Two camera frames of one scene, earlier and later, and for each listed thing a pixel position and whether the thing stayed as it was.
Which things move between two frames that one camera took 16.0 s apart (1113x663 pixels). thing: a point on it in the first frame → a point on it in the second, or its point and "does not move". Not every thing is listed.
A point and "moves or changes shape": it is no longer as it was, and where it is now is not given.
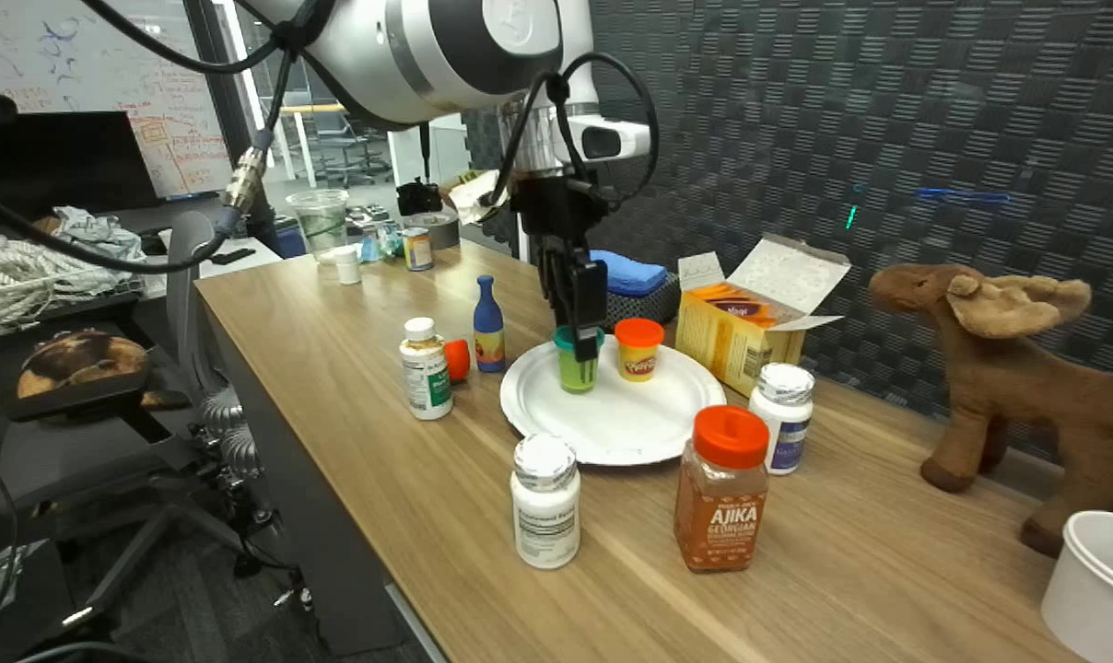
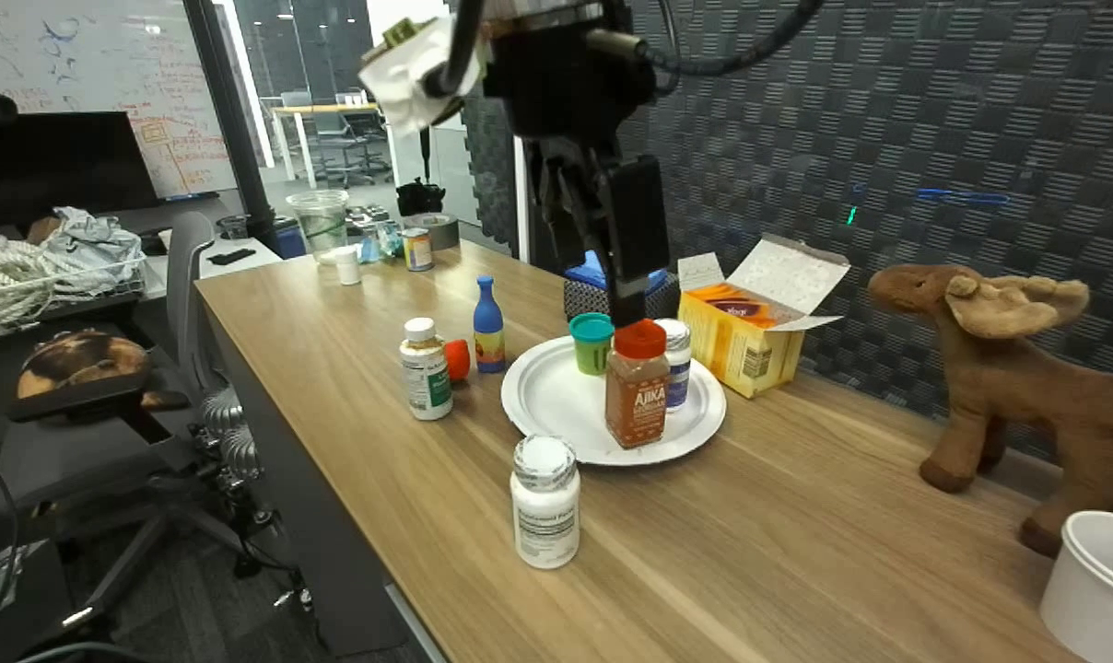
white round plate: [621, 421] does not move
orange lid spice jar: [719, 493] → [640, 385]
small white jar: [346, 268] does not move
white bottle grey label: [545, 503] does not move
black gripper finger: [560, 273] → [587, 213]
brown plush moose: [1011, 392] does not move
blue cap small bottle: [489, 331] does not move
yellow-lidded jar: [418, 251] does not move
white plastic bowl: [1097, 591] does not move
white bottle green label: [427, 385] does not move
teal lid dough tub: [576, 373] moves or changes shape
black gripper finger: [587, 306] → [640, 222]
